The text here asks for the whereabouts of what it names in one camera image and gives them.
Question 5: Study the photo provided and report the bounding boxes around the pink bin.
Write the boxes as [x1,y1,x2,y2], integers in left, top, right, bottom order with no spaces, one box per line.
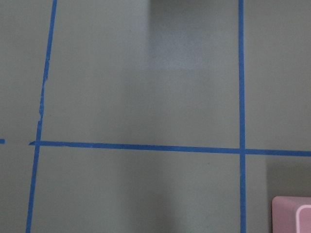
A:
[272,196,311,233]

